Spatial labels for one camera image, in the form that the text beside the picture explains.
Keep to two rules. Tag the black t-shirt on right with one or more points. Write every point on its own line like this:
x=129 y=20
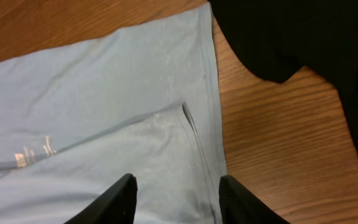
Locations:
x=275 y=38

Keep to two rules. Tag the light blue printed t-shirt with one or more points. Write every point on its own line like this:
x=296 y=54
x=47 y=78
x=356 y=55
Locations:
x=143 y=100

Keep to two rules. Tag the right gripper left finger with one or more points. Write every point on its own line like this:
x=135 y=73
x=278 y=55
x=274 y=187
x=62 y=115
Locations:
x=115 y=206

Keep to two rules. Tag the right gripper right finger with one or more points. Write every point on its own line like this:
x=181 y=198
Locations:
x=240 y=206

